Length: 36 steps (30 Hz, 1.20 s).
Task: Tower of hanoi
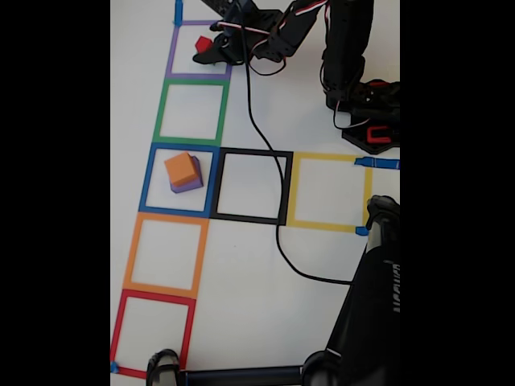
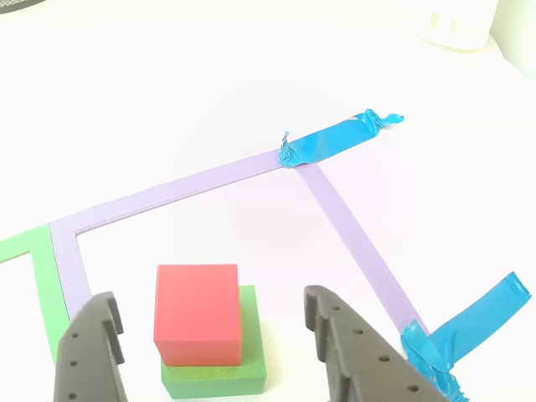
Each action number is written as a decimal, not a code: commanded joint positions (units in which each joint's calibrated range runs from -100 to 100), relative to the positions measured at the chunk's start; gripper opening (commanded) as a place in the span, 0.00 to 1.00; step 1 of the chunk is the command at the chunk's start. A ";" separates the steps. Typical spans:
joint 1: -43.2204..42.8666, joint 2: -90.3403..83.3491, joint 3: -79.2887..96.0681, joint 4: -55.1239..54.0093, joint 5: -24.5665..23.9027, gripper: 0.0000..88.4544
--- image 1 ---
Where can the blue tape strip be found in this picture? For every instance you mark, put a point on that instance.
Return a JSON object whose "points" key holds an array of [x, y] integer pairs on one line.
{"points": [[361, 231], [382, 163], [178, 10], [114, 366]]}

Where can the red square frame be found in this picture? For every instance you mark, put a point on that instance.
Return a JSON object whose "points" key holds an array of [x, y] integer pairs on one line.
{"points": [[155, 296]]}

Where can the green square frame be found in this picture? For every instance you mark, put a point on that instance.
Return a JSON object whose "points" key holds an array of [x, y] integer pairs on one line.
{"points": [[187, 140]]}

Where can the black tripod stand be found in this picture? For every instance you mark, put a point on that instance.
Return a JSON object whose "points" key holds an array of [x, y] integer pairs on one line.
{"points": [[362, 321]]}

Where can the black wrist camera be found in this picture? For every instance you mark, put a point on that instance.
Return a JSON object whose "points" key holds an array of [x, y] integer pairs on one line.
{"points": [[233, 48]]}

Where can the purple square frame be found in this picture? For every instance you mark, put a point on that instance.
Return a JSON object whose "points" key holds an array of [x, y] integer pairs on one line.
{"points": [[199, 75]]}

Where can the orange square block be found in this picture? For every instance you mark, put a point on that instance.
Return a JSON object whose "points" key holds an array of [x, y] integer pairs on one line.
{"points": [[181, 167]]}

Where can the small red cube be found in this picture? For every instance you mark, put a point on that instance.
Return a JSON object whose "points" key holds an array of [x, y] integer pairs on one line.
{"points": [[202, 43]]}

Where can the blue square frame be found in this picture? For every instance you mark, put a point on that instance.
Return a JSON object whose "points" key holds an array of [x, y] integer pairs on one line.
{"points": [[177, 211]]}

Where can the large purple square block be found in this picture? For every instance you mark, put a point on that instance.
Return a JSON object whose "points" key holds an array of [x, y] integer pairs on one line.
{"points": [[189, 187]]}

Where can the orange square frame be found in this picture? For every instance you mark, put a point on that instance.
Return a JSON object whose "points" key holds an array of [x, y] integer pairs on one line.
{"points": [[161, 290]]}

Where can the black square frame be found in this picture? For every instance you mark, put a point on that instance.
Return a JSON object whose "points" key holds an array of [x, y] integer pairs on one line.
{"points": [[249, 220]]}

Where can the yellow square frame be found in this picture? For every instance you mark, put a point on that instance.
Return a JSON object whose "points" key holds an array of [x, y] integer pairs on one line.
{"points": [[322, 226]]}

